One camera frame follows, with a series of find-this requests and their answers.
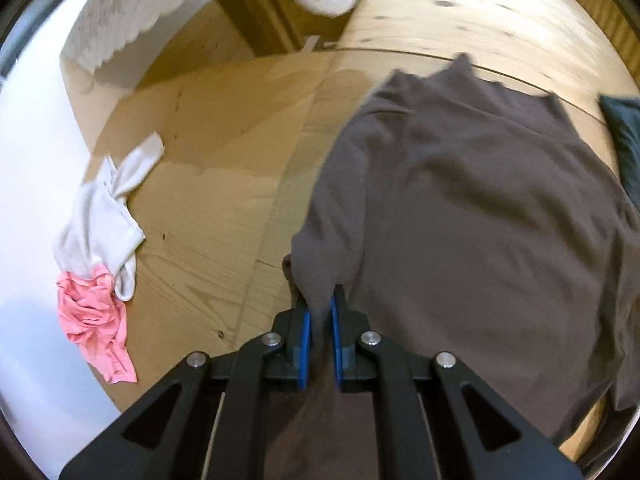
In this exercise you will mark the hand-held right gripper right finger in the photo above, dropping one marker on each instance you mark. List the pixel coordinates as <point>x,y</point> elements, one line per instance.
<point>336,345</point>

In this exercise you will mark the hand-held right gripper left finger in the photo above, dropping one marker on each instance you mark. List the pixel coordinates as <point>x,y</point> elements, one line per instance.
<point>303,350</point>

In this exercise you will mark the brown long-sleeve shirt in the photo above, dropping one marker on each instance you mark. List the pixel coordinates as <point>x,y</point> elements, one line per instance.
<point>450,210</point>

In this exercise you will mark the pink garment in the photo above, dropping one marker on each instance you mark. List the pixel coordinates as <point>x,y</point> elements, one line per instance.
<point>95,320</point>

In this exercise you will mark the white cloth garment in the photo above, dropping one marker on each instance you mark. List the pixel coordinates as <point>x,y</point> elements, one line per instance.
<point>95,220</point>

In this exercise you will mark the dark folded garment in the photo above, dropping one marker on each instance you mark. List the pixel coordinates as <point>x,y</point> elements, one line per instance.
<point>627,130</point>

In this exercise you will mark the white lace tablecloth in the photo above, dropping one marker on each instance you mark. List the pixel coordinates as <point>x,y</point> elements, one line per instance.
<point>130,10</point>

